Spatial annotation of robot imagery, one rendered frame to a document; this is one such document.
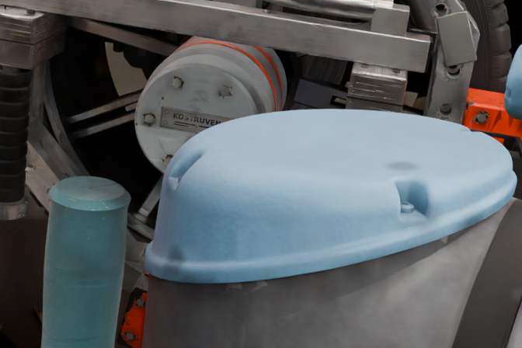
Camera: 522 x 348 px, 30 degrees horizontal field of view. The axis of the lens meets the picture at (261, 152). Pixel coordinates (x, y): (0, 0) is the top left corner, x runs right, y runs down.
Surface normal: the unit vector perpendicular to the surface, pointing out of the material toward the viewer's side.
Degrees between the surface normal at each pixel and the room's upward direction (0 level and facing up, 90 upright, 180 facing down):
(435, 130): 8
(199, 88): 90
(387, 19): 90
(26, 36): 90
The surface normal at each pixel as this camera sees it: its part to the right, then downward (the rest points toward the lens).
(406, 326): -0.30, -0.29
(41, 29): 0.98, 0.17
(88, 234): 0.19, 0.29
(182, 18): -0.15, 0.29
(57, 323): -0.47, 0.27
